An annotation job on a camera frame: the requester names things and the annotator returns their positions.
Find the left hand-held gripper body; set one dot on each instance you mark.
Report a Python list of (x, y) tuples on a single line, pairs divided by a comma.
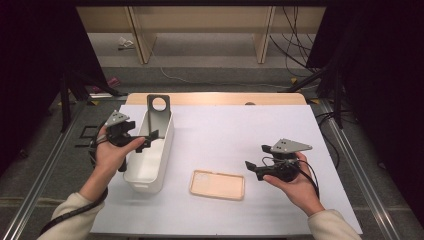
[(116, 118)]

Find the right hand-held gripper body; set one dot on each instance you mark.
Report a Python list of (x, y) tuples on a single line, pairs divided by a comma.
[(290, 146)]

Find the grey phone case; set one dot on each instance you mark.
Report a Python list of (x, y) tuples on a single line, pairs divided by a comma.
[(160, 123)]

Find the white plastic container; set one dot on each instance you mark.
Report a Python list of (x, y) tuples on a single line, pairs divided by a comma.
[(148, 163)]

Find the beige phone case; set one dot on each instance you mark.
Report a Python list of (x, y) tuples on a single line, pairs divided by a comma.
[(218, 185)]

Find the person's left hand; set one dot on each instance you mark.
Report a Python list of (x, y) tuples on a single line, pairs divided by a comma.
[(108, 155)]

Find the person's right hand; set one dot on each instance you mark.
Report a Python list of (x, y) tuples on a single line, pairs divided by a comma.
[(298, 190)]

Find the pink object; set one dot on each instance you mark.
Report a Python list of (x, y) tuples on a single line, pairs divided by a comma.
[(113, 81)]

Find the white table mat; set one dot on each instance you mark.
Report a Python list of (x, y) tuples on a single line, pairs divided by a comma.
[(216, 140)]

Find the black metal stand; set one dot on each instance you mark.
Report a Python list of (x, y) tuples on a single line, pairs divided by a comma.
[(65, 100), (338, 100)]

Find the wooden table edge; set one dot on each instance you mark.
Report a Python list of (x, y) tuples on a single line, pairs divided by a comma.
[(213, 99)]

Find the crumpled white paper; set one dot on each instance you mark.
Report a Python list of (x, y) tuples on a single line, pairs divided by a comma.
[(125, 42)]

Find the dark curtain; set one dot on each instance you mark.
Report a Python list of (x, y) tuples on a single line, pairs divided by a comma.
[(383, 83), (30, 66)]

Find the light wooden shelf unit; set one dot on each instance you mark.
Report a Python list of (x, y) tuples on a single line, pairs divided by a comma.
[(200, 20)]

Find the metal floor rail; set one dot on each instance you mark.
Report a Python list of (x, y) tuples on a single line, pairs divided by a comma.
[(360, 173), (36, 190)]

